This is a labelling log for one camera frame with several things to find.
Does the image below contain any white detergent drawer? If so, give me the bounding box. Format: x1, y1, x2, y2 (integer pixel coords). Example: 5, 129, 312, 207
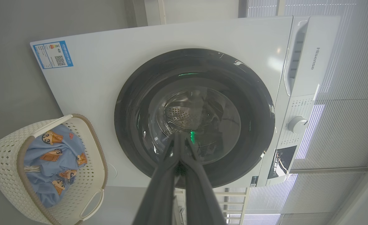
284, 16, 341, 97

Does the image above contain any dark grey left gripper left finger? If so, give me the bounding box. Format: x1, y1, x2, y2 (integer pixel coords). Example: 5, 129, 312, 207
132, 133, 181, 225

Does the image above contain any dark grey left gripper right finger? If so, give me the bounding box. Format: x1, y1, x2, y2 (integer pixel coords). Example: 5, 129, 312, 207
180, 133, 226, 225

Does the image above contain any round dark glass washer door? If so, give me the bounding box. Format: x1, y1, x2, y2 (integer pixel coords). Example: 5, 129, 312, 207
114, 48, 276, 189

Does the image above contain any dark glossy control display panel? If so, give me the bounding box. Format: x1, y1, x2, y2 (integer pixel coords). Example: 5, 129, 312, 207
267, 145, 297, 179

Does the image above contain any round white filter cover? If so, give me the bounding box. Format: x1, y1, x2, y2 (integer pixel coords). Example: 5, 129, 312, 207
107, 162, 118, 179

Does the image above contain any white control knob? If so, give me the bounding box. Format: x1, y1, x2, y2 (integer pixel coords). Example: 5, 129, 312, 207
287, 116, 308, 134

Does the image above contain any cream perforated laundry basket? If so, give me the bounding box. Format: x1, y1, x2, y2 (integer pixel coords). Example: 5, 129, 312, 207
0, 114, 108, 225

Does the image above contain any blue energy label sticker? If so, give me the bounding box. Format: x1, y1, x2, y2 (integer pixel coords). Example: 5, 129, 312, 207
32, 41, 74, 69

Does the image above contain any white metal railing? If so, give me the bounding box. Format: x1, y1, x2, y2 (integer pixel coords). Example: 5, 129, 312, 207
174, 187, 250, 225

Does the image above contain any perforated steel washer drum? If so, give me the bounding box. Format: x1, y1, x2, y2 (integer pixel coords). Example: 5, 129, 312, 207
164, 91, 240, 163

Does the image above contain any white front-load washing machine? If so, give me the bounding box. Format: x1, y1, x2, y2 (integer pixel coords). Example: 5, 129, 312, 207
30, 16, 341, 188

